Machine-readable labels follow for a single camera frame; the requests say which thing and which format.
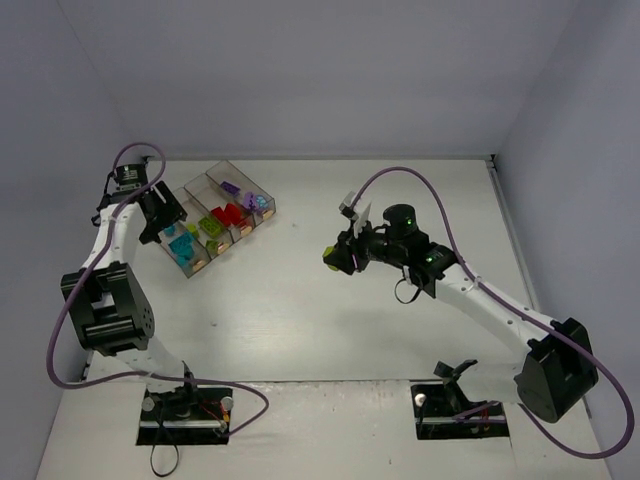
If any green square lego brick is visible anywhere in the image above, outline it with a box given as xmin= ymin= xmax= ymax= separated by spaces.
xmin=186 ymin=224 xmax=199 ymax=238

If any green long lego brick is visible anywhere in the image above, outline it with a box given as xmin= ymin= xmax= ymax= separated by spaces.
xmin=198 ymin=216 xmax=225 ymax=239

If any green arched lego piece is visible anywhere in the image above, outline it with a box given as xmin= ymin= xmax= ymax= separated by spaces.
xmin=205 ymin=240 xmax=218 ymax=252

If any red arched lego piece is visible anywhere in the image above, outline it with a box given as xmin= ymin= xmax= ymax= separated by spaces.
xmin=225 ymin=203 xmax=252 ymax=228

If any lilac oval lego piece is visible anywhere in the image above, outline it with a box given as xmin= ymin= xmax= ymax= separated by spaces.
xmin=242 ymin=191 xmax=257 ymax=211

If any cyan arched lego piece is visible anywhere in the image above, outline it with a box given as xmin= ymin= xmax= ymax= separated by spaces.
xmin=169 ymin=231 xmax=194 ymax=255

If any red long lego brick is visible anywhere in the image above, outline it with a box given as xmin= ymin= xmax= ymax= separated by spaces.
xmin=211 ymin=207 xmax=232 ymax=228

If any cyan curved lego brick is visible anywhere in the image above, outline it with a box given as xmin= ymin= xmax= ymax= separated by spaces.
xmin=176 ymin=254 xmax=195 ymax=268

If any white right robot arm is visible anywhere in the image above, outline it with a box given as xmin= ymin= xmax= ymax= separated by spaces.
xmin=323 ymin=204 xmax=598 ymax=423

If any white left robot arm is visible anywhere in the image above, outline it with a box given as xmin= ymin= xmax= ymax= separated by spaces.
xmin=60 ymin=163 xmax=192 ymax=395

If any purple lego in bin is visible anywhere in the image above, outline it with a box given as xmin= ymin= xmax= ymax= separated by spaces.
xmin=220 ymin=181 xmax=241 ymax=197

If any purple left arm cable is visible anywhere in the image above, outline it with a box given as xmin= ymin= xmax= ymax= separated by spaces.
xmin=45 ymin=142 xmax=271 ymax=476

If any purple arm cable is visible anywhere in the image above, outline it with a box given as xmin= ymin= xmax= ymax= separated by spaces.
xmin=45 ymin=142 xmax=271 ymax=476
xmin=349 ymin=167 xmax=632 ymax=459

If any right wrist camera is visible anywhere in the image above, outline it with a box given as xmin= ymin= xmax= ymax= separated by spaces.
xmin=339 ymin=191 xmax=371 ymax=238

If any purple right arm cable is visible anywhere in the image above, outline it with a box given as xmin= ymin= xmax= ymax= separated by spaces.
xmin=349 ymin=167 xmax=632 ymax=459

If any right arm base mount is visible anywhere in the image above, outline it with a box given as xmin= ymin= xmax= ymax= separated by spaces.
xmin=410 ymin=360 xmax=510 ymax=441

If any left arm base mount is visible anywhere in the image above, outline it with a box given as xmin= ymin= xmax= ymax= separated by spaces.
xmin=136 ymin=386 xmax=234 ymax=446

